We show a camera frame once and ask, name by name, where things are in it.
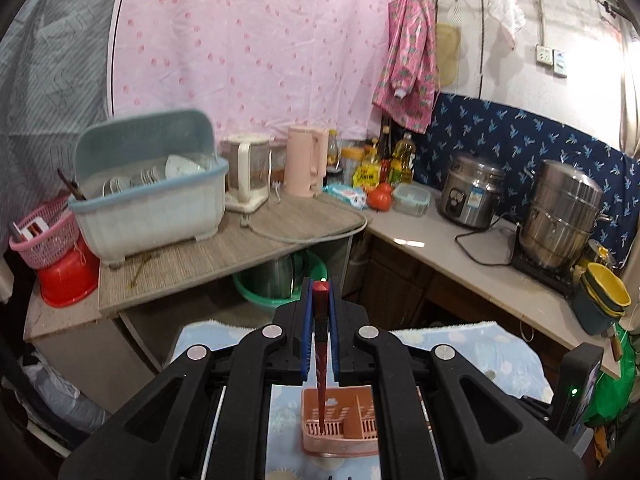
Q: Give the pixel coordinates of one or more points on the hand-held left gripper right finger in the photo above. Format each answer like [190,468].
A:
[335,330]

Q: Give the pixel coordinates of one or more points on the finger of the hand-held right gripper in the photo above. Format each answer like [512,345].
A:
[540,410]

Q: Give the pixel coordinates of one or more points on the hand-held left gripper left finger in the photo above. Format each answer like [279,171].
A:
[305,330]

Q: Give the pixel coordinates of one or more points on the dark red patterned chopstick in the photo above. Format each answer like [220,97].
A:
[320,360]

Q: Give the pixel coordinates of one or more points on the pink plastic utensil holder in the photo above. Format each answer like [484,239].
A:
[345,440]

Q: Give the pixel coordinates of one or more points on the green plastic bag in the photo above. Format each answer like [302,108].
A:
[610,390]

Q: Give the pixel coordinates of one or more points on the green plastic basin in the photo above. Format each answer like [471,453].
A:
[260,302]

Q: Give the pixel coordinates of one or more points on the dark green bucket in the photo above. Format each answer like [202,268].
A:
[590,315]

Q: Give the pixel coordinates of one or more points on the blue dotted blanket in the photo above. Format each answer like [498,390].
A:
[475,355]

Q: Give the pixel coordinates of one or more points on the yellow bowl stack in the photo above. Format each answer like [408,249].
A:
[607,282]

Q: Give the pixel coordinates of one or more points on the black induction cooker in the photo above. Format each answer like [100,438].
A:
[540,272]

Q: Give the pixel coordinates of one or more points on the wet wipes pack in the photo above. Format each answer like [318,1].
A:
[345,195]

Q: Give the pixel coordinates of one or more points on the red tomato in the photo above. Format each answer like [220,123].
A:
[379,201]
[387,186]

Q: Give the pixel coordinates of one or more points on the stone kitchen counter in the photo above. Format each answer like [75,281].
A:
[450,255]

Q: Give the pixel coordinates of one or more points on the clear food container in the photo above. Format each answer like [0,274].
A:
[410,200]

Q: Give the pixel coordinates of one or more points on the yellow seasoning bag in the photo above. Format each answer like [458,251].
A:
[367,175]

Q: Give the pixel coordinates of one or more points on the steel steamer pot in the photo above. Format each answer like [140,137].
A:
[560,215]

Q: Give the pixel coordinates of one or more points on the yellow lidded canister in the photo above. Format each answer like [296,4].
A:
[351,165]

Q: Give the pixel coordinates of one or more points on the pink electric kettle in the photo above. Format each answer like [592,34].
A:
[300,160]

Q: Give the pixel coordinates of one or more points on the white glass kettle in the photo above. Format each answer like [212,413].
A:
[245,170]

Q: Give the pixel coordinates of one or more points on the yellow cooking oil bottle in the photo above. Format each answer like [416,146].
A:
[402,160]

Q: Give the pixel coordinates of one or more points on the dark sauce bottle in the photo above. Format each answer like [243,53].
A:
[385,147]

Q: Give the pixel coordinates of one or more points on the steel rice cooker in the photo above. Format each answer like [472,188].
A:
[470,195]

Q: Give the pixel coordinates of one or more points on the blue-grey dish drainer box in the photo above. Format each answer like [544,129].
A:
[150,215]

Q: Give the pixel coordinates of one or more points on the red plastic basin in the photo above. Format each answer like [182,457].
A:
[67,280]

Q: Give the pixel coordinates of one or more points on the grey plastic bag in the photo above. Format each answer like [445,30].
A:
[65,400]

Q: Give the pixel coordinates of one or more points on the navy printed cloth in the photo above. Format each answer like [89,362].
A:
[500,130]

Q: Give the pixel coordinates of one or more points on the pink plastic basket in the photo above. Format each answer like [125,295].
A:
[45,247]

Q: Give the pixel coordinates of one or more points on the dark wooden utensil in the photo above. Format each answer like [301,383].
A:
[70,185]

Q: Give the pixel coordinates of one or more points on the pink patterned apron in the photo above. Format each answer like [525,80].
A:
[405,60]

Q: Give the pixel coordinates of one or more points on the yellowish cutting board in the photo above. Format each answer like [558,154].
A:
[447,60]

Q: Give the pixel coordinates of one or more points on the pink dotted curtain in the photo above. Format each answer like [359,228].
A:
[250,35]

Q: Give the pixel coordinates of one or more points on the white slotted spatula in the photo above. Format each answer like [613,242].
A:
[455,10]

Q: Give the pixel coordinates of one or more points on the grey striped cloth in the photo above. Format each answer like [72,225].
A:
[50,85]

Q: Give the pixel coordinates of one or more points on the white hanging cloth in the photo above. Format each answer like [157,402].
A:
[505,10]

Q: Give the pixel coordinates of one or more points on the blue white wall switch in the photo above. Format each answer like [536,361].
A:
[561,64]

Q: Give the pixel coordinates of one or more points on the white wall socket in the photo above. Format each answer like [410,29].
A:
[544,55]

